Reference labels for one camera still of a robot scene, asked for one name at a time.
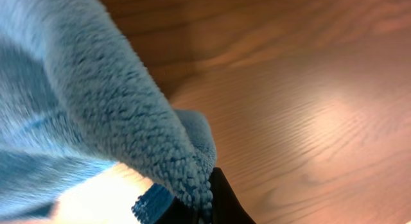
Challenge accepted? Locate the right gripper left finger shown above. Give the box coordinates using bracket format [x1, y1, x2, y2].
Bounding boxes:
[155, 198, 196, 224]

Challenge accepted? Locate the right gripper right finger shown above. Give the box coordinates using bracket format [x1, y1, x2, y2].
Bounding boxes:
[210, 168, 256, 224]

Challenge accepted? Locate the blue microfiber cloth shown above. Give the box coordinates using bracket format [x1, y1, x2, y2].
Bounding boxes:
[1, 0, 216, 223]

